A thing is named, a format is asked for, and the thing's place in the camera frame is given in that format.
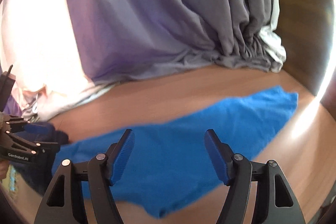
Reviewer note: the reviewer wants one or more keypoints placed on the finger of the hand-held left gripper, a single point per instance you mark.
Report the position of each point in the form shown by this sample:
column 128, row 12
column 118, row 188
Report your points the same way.
column 38, row 128
column 31, row 144

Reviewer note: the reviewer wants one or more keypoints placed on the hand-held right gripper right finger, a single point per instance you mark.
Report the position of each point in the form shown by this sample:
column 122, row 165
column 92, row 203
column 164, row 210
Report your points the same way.
column 216, row 158

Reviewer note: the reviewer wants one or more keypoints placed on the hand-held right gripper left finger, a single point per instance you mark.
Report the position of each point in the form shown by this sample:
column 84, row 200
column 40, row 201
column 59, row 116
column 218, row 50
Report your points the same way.
column 123, row 158

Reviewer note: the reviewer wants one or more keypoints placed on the blue fleece pants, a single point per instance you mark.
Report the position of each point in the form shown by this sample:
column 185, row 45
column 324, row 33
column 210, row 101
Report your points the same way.
column 170, row 140

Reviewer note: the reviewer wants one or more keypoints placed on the pale pink cloth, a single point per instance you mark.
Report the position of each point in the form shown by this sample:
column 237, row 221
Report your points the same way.
column 39, row 43

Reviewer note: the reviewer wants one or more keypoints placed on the grey curtain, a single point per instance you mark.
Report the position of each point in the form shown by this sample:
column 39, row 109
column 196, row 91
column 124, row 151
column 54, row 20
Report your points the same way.
column 131, row 16

